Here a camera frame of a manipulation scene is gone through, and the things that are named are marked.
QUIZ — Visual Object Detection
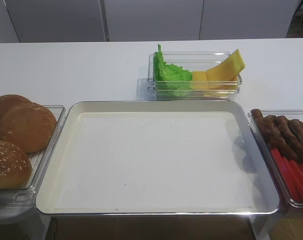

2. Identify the clear plastic bun container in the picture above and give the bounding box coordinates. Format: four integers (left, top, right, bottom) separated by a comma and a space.
0, 105, 66, 204

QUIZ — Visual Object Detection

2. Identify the clear patty tomato container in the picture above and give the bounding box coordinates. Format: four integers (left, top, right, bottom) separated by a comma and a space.
248, 110, 303, 210

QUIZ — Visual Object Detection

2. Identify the red tomato slice left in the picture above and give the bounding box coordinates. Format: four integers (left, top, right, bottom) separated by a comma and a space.
270, 148, 301, 201

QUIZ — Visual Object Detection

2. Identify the large white metal tray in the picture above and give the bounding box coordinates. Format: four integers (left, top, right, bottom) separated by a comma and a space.
35, 100, 280, 215

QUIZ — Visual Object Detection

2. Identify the leftmost brown meat patty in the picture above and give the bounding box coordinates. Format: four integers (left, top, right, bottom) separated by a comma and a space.
250, 108, 288, 157

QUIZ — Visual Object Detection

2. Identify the upright yellow cheese slice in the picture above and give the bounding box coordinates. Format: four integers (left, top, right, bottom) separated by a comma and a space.
206, 49, 245, 82

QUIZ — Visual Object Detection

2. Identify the plain bun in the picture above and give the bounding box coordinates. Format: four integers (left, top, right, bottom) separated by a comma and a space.
0, 94, 34, 141
0, 102, 57, 154

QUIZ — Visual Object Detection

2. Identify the plain bun rear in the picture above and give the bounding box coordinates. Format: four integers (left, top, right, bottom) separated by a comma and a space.
0, 94, 34, 141

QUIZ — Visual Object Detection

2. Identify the sesame seed bun top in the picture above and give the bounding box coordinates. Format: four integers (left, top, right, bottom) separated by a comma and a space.
0, 140, 32, 190

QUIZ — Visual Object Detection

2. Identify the clear lettuce cheese container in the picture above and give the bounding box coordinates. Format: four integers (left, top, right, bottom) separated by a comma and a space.
147, 51, 243, 101

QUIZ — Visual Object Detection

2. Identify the flat yellow cheese slice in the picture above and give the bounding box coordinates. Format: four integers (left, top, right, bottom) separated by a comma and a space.
191, 71, 209, 91

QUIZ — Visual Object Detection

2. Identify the green lettuce leaf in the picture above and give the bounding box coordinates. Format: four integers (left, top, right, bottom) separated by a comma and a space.
153, 44, 193, 98

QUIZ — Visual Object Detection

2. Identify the plain bun front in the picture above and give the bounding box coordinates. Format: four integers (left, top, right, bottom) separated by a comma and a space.
0, 102, 57, 154

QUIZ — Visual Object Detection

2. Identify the red tomato slice middle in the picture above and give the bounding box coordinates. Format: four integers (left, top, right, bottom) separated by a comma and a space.
288, 160, 303, 200

